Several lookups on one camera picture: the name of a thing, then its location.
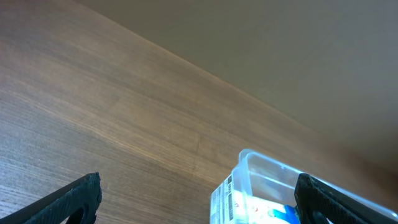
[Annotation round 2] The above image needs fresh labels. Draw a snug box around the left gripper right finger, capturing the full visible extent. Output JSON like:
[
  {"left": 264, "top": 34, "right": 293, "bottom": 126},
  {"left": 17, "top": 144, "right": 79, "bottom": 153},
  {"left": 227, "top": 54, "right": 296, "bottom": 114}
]
[{"left": 294, "top": 173, "right": 396, "bottom": 224}]

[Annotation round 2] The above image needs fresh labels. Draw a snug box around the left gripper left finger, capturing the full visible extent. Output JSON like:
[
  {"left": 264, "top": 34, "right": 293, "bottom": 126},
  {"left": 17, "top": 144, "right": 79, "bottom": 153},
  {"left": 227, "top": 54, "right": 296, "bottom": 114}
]
[{"left": 1, "top": 172, "right": 102, "bottom": 224}]

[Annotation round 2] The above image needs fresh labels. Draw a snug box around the white Panadol box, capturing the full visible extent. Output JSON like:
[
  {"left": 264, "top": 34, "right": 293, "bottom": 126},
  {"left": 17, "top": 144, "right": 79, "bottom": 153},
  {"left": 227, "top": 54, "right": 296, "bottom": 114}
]
[{"left": 229, "top": 190, "right": 300, "bottom": 224}]

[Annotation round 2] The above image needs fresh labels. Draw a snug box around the clear plastic container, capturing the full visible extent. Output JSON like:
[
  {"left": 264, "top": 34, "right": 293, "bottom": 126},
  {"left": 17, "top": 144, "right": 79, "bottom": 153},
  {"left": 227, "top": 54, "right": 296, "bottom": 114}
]
[{"left": 210, "top": 149, "right": 303, "bottom": 224}]

